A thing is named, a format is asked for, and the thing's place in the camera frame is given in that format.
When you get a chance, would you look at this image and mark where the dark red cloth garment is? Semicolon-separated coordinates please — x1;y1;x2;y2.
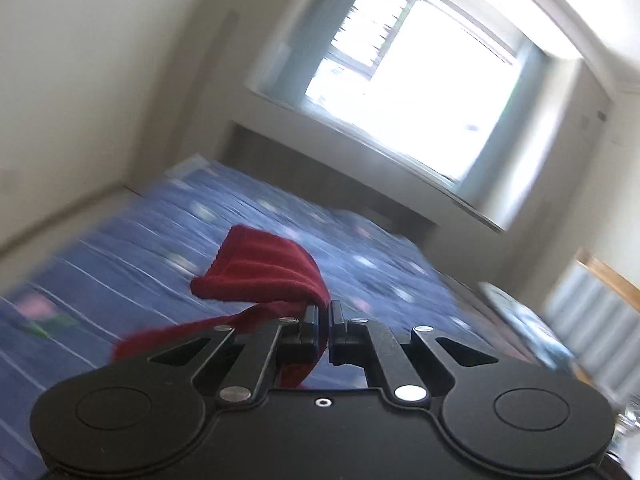
112;224;333;391

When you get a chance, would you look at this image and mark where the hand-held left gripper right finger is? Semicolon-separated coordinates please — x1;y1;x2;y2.
329;300;501;405

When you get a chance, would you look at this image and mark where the grey ribbed radiator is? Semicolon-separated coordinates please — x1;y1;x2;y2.
544;261;640;403

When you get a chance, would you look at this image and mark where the light wooden frame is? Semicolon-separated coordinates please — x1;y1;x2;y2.
574;247;640;312

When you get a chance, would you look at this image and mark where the window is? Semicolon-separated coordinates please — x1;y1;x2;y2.
247;0;583;233

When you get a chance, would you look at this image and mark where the blue checked floral blanket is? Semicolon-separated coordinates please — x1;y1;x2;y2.
0;157;531;480

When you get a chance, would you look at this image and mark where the white object with teal print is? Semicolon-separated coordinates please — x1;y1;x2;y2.
479;281;577;372

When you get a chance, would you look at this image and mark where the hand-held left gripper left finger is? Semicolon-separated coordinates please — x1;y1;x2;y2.
148;302;321;405

